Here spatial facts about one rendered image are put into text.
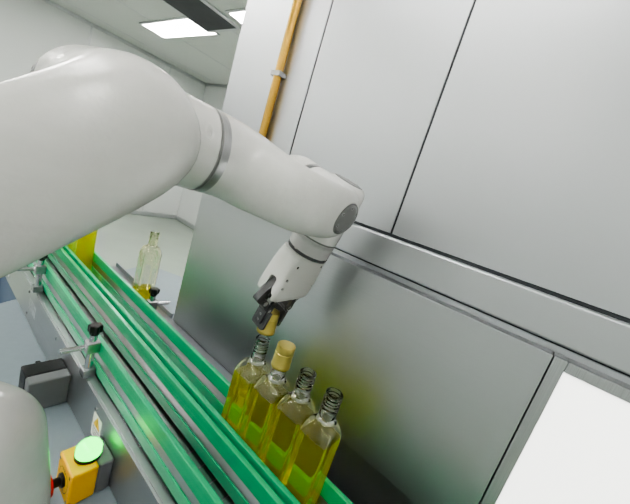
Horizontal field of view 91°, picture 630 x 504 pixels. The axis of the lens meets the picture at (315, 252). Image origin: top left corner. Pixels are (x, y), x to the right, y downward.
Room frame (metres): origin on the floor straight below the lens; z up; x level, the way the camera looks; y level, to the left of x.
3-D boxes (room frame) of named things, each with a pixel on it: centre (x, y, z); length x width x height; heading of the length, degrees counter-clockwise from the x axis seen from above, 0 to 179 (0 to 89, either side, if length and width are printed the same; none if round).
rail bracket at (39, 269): (0.87, 0.81, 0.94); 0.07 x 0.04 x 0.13; 145
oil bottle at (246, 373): (0.55, 0.04, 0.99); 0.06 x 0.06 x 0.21; 56
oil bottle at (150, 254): (1.02, 0.54, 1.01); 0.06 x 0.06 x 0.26; 51
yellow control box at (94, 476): (0.49, 0.30, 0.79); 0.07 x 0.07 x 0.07; 55
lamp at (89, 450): (0.50, 0.30, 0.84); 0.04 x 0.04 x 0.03
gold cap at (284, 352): (0.51, 0.00, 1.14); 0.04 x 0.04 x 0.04
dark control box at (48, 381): (0.65, 0.54, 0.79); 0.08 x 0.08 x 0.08; 55
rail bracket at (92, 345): (0.61, 0.43, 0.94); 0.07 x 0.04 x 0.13; 145
